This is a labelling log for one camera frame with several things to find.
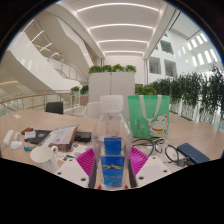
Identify white computer mouse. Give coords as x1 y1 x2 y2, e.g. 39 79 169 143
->
9 140 24 151

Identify white power strip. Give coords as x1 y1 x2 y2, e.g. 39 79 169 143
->
2 129 16 148

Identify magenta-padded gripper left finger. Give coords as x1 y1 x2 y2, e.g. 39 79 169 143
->
54 147 98 189

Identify glass railing with wooden handrail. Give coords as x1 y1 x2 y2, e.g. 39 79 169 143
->
0 90 83 116

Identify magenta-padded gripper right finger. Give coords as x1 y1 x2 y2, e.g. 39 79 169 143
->
127 146 173 189

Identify brown planter with plant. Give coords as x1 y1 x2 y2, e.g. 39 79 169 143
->
79 85 90 106

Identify black office chair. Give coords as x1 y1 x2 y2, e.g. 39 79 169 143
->
44 101 65 115

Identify small white label card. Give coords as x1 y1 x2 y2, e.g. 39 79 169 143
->
23 130 37 140

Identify row of green hedge plants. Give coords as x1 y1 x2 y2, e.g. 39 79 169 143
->
151 64 224 124

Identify red and black phone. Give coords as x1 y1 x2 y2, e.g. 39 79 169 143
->
20 126 34 135

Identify low planter with green plants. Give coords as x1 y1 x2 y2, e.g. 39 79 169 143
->
134 85 158 96

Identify colourful sticker sheet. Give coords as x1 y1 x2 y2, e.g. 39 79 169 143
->
57 143 94 163

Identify white ceramic mug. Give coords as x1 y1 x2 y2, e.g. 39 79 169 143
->
29 144 60 174

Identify black rectangular box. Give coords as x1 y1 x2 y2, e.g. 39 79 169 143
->
73 131 93 143

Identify white cabinet topped with plants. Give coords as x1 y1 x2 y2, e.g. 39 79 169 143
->
87 63 138 113

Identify white chair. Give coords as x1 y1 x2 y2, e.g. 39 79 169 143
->
85 101 103 120

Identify black tablet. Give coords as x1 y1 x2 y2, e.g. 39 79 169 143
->
24 129 53 146

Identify ceiling light strips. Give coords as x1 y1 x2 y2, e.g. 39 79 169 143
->
76 1 161 56

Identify tangled black cables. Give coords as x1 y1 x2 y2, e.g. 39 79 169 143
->
131 137 188 168

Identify clear blue-label water bottle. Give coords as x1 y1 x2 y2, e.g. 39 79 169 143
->
91 94 134 191

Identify green cat-print tote bag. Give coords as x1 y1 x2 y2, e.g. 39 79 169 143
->
127 94 171 140

